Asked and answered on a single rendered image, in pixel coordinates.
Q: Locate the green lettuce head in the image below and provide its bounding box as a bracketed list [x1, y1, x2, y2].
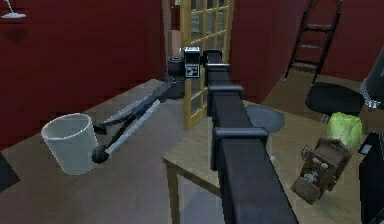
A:
[326, 111, 363, 150]

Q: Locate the black ladder shelf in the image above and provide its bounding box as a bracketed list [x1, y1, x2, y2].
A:
[282, 0, 344, 85]

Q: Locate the white desk lamp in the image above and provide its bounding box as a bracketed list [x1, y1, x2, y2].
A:
[0, 0, 27, 20]

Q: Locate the dark flat object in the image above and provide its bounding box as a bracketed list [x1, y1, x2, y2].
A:
[0, 151, 21, 194]

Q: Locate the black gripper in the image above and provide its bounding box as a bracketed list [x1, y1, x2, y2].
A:
[90, 55, 186, 164]

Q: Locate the black cylindrical appliance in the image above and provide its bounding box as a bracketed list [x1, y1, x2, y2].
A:
[359, 46, 384, 110]

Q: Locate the black round stool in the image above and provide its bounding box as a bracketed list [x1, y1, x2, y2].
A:
[304, 82, 366, 124]

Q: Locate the black box appliance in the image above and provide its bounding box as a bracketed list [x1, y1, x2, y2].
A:
[358, 130, 384, 224]

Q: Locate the light wooden table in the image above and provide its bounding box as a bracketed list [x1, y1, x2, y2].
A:
[162, 99, 368, 224]

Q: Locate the brown wooden box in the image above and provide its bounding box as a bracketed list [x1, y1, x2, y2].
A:
[290, 137, 353, 205]

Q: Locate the grey round plate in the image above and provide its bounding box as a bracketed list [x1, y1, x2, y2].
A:
[245, 104, 286, 134]

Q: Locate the white waste bin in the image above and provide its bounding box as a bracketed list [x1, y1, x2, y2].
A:
[40, 112, 100, 176]

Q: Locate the wooden glass-paned door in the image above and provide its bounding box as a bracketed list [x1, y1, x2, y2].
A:
[180, 0, 236, 131]

